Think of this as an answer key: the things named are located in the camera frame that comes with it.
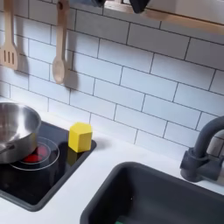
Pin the yellow toy block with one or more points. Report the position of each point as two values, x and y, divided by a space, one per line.
80 138

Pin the steel pot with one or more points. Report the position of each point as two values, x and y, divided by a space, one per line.
17 125

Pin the wooden cabinet shelf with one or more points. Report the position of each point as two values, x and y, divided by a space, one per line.
175 24

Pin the white toy microwave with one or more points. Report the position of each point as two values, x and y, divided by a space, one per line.
189 8

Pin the wooden spoon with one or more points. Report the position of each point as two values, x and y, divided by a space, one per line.
59 67

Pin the wooden slotted spatula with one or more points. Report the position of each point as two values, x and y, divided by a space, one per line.
8 55

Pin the dark grey tap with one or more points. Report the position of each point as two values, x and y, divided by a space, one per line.
194 166

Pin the black stove top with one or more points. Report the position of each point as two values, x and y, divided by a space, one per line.
43 186

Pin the dark grey sink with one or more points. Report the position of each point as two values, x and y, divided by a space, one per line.
163 198

